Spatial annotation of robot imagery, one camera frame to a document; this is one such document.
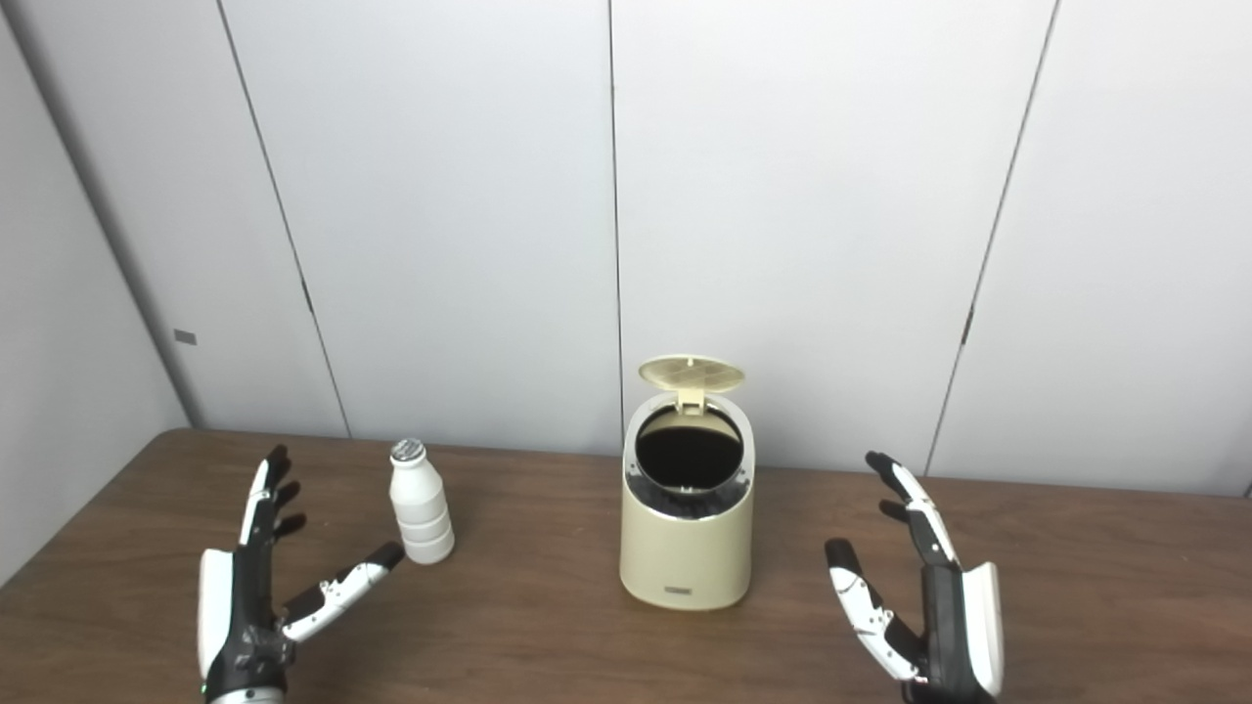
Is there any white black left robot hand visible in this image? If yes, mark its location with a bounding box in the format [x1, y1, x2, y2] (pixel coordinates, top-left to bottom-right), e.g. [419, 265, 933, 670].
[198, 445, 406, 697]

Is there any small white plastic bottle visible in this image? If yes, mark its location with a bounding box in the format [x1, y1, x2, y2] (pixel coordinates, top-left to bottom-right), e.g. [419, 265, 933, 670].
[389, 439, 456, 565]

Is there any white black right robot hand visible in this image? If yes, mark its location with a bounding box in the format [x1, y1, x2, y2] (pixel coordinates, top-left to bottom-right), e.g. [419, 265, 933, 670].
[825, 451, 1006, 703]

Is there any cream-colored round bin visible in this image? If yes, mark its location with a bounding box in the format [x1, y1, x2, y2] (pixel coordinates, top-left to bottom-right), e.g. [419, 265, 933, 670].
[619, 355, 756, 612]

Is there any cream round bin lid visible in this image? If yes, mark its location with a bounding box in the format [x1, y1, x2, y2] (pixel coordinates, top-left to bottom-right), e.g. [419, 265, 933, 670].
[638, 355, 746, 414]

